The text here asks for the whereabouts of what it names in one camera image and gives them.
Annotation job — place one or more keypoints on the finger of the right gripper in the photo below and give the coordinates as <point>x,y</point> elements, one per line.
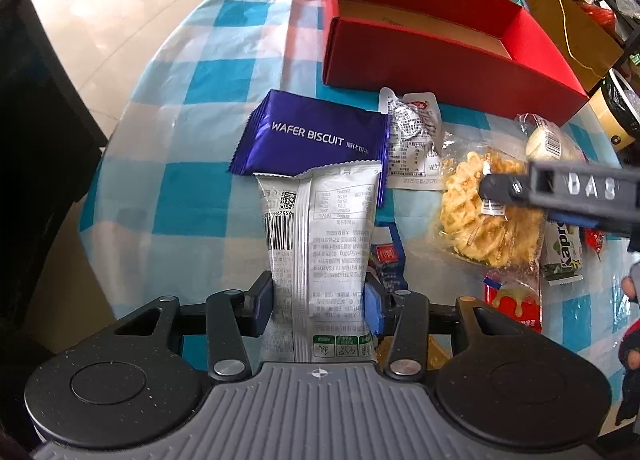
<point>508,188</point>

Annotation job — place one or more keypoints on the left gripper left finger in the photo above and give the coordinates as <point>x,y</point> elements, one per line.
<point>231,316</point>

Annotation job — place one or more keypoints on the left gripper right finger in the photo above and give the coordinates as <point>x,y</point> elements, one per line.
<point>400,319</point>

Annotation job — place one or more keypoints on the gold foil snack packet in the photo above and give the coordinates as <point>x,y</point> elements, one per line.
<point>437,356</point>

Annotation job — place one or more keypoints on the waffle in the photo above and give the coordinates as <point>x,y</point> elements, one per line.
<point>484,231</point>

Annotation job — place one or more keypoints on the blue coconut snack packet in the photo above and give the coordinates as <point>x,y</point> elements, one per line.
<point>387,259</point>

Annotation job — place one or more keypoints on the round cake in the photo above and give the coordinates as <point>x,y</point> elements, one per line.
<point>547,142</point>

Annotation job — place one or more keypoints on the silver foil snack pouch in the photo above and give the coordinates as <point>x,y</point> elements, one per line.
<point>416,139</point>

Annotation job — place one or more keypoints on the white silver snack packet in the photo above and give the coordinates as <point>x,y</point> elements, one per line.
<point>318,227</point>

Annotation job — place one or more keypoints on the red Trolli candy packet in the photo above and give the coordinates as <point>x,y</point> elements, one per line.
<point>594,240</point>

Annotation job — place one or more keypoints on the white green Kaprons packet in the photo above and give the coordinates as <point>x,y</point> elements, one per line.
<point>561,256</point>

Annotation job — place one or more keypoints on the yellow trash bin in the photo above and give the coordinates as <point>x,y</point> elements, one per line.
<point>616,107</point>

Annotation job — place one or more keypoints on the red white snack packet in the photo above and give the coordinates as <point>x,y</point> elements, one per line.
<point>515,299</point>

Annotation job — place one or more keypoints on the blue checkered tablecloth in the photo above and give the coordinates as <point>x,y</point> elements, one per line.
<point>164,216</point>

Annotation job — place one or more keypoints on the orange plastic bag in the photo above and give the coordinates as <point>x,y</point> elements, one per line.
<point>605,18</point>

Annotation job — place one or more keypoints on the purple wafer biscuit packet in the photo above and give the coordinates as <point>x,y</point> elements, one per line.
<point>289,134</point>

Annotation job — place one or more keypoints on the red cardboard box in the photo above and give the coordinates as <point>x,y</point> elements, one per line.
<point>488,55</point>

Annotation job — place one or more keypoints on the black sofa edge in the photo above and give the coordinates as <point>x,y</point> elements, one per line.
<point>50,149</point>

